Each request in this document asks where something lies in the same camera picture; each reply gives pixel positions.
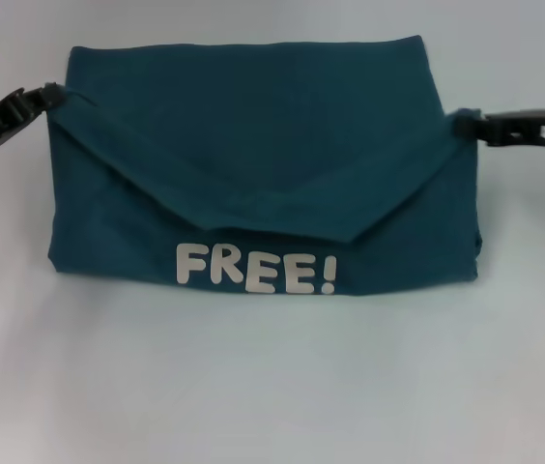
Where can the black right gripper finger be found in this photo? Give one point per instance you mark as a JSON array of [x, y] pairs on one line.
[[468, 126]]

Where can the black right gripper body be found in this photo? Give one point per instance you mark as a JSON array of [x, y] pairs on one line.
[[533, 128]]

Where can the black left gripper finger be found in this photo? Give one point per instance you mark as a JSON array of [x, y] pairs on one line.
[[45, 99]]

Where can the teal blue shirt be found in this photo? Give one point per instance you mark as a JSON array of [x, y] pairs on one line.
[[263, 183]]

